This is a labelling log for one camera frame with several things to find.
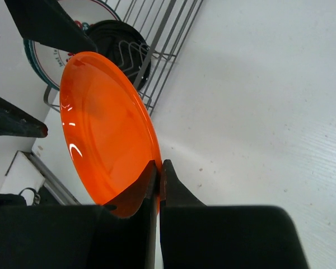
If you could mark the aluminium table edge rail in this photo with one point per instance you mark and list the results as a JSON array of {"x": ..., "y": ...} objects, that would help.
[{"x": 27, "y": 170}]

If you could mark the orange plate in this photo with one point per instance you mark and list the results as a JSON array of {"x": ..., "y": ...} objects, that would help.
[{"x": 108, "y": 131}]

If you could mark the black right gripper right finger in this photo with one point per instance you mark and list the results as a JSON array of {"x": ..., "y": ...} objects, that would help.
[{"x": 194, "y": 235}]

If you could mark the grey wire dish rack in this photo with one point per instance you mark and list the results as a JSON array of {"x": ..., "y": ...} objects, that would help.
[{"x": 148, "y": 57}]

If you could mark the white plate red characters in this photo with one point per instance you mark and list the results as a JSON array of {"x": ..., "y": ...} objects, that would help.
[{"x": 50, "y": 61}]

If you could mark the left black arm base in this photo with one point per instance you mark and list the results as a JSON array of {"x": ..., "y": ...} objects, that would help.
[{"x": 28, "y": 197}]

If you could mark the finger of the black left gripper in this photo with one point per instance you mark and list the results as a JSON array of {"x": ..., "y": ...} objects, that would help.
[
  {"x": 47, "y": 23},
  {"x": 18, "y": 123}
]

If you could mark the green rimmed white plate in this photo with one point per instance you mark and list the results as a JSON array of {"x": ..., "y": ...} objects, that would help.
[{"x": 30, "y": 58}]

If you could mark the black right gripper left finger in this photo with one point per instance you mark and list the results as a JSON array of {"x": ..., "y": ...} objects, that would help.
[{"x": 80, "y": 236}]

